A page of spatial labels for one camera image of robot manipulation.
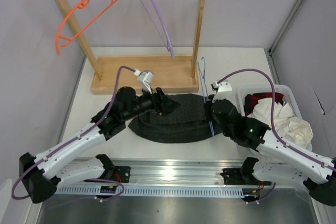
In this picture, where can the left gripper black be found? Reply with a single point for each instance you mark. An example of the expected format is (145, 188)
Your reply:
(161, 105)

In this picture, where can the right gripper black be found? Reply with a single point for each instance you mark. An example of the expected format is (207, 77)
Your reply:
(207, 106)

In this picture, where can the light blue wire hanger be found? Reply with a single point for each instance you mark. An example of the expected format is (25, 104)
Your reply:
(201, 66)

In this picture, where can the dark grey dotted skirt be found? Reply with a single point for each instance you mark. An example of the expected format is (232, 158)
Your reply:
(186, 124)

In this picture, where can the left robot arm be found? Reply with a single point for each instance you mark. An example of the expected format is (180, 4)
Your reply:
(45, 173)

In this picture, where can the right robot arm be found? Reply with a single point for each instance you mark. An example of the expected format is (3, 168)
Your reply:
(299, 167)

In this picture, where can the purple plastic hanger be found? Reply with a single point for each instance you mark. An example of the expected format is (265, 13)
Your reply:
(161, 28)

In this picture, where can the wooden clothes rack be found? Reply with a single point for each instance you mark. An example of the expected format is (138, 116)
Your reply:
(174, 73)

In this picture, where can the red plaid cloth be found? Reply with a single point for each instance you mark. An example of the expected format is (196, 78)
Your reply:
(251, 100)

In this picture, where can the white plastic basket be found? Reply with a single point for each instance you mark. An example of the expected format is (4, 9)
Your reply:
(260, 88)

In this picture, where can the white crumpled cloth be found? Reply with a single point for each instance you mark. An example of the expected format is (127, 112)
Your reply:
(286, 124)

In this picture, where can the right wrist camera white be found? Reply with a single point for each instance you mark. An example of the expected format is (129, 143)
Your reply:
(222, 89)

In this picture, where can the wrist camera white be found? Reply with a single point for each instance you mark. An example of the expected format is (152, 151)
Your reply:
(222, 89)
(144, 79)

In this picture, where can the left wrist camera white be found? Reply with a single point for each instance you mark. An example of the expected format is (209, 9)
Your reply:
(144, 79)

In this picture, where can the aluminium mounting rail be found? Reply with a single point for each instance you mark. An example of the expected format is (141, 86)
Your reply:
(168, 172)

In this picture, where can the white slotted cable duct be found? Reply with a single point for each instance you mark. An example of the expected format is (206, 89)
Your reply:
(152, 191)

